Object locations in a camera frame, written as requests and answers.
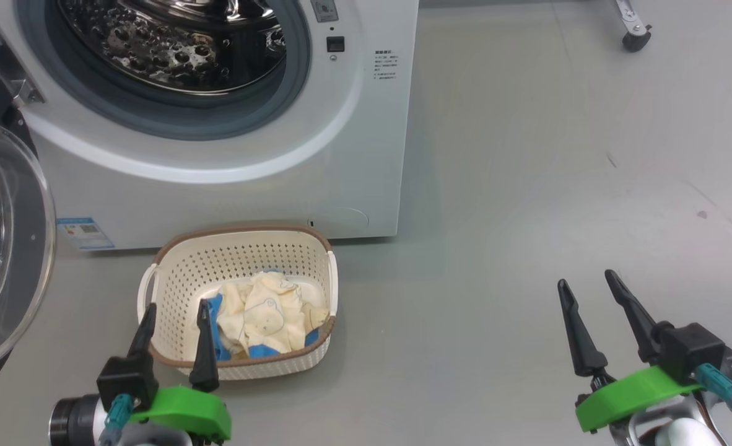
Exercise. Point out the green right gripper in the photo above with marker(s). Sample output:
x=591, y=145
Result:
x=632, y=393

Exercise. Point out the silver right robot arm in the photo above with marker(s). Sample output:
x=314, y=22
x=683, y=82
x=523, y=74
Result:
x=682, y=430

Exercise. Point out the black glass washer door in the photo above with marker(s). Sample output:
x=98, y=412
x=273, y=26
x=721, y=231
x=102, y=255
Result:
x=28, y=248

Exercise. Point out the cream perforated laundry basket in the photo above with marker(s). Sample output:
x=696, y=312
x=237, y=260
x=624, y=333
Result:
x=242, y=254

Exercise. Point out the cream garment with bear print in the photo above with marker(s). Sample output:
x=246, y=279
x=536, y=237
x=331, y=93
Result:
x=267, y=310

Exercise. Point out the stainless steel washing machine drum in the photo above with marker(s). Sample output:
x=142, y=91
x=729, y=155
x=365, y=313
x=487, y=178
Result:
x=174, y=49

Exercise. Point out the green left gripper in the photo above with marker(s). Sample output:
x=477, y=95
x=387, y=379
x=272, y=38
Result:
x=186, y=409

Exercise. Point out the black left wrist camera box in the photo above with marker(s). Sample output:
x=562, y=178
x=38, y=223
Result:
x=127, y=378

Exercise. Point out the grey frame leg with caster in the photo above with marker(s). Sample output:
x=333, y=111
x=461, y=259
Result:
x=633, y=28

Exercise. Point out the grey warning label sticker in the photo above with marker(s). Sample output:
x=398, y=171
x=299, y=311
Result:
x=324, y=9

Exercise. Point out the white front-load washing machine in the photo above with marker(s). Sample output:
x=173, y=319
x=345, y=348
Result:
x=248, y=192

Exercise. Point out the blue energy label sticker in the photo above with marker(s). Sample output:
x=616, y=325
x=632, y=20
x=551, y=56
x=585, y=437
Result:
x=85, y=233

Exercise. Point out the metal door hinge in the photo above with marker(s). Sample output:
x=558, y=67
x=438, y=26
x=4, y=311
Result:
x=4, y=68

